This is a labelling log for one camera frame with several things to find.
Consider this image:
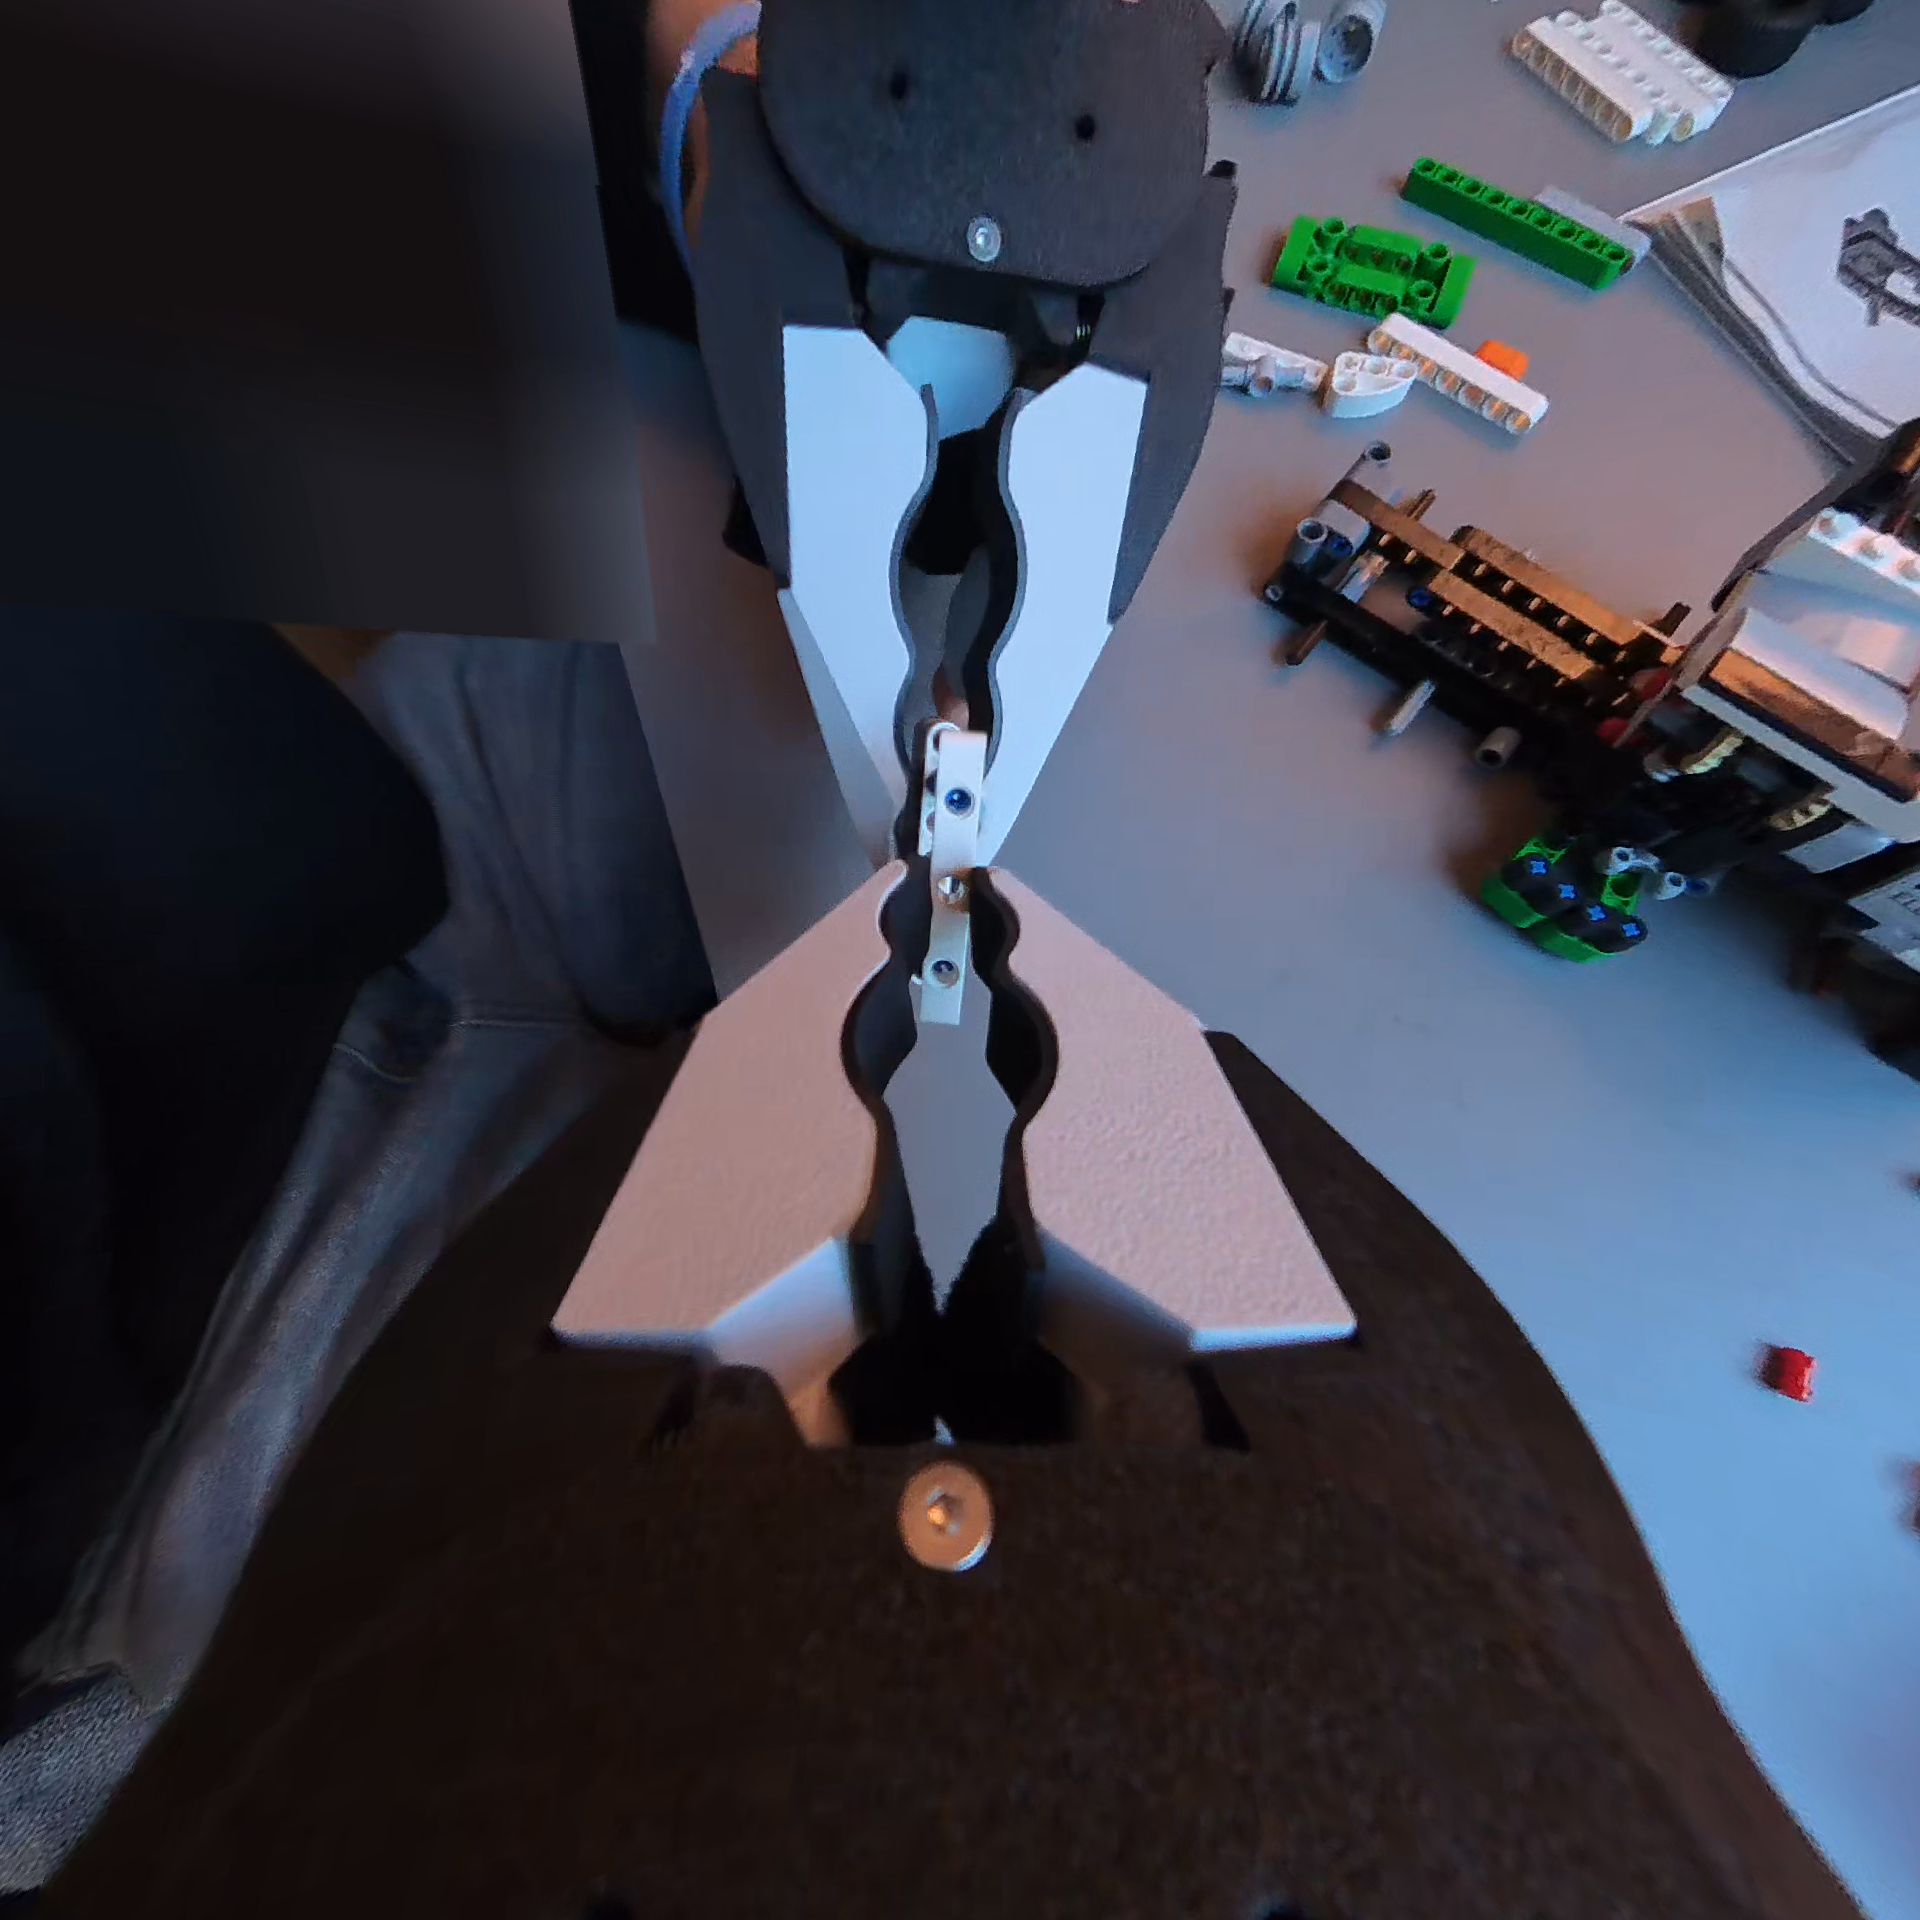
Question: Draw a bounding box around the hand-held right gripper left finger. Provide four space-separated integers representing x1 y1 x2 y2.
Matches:
553 859 952 1452

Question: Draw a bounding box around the long white lego beam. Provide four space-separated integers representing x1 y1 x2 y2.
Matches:
1363 312 1551 438

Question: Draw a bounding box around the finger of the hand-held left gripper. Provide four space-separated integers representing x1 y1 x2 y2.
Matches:
965 369 1153 873
778 320 942 876

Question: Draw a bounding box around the green lego frame plate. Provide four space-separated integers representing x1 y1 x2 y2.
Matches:
1271 217 1476 333

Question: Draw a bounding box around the white lego beam with blue pins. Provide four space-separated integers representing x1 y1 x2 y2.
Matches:
912 719 990 876

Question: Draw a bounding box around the black lego tire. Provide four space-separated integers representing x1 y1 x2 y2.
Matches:
1677 0 1878 77

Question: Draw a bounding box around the blue cord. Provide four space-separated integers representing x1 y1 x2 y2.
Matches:
665 7 763 268

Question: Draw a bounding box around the dark cloth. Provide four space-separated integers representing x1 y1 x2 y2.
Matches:
0 609 450 1592

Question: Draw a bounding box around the stack of white lego beams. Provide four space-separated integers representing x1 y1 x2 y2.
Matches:
1510 0 1736 144

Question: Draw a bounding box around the light grey lego connector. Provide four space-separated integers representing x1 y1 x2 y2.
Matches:
1220 333 1331 400

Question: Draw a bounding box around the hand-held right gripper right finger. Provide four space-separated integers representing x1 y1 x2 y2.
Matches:
953 863 1361 1405

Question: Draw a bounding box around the grey lego brick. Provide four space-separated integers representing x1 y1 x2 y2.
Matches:
1533 182 1651 268

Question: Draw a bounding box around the black lego chassis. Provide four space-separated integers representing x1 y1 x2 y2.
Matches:
1255 440 1697 771

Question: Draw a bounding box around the lego instruction booklet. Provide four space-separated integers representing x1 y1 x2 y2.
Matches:
1625 86 1920 469

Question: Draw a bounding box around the white lego vehicle model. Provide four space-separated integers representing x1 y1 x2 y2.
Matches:
1607 422 1920 1060

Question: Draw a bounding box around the long green lego beam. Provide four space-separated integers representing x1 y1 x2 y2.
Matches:
1402 157 1635 290

